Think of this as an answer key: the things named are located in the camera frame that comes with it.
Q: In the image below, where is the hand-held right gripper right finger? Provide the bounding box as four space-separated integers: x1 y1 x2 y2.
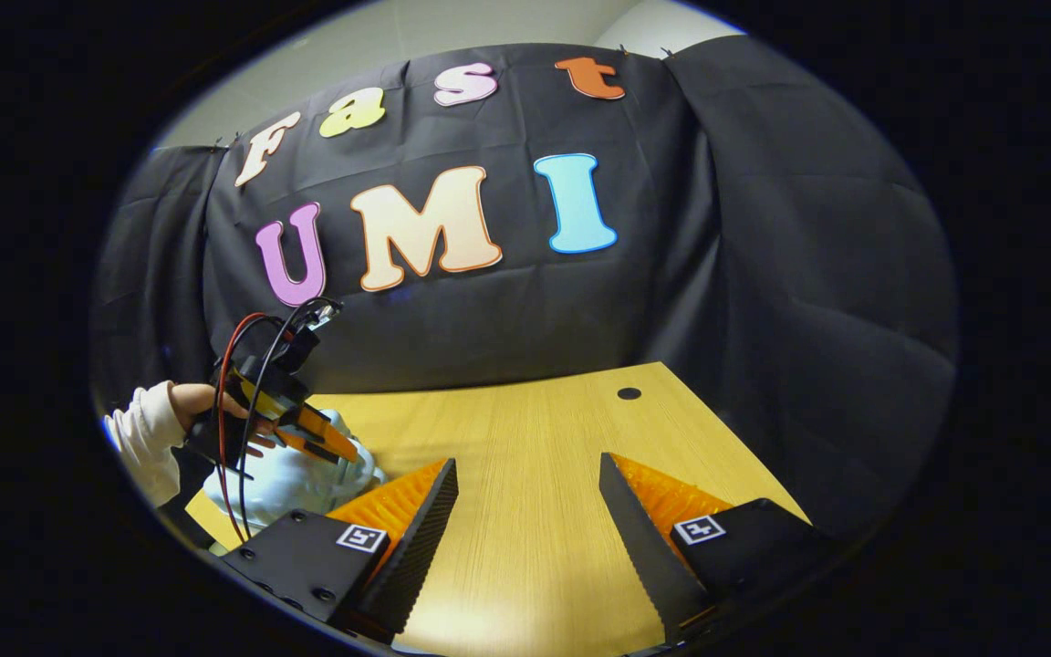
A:
598 451 842 645

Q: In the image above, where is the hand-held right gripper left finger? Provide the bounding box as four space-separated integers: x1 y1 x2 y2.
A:
220 457 461 645

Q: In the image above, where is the black cable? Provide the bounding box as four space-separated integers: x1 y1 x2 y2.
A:
236 296 346 541

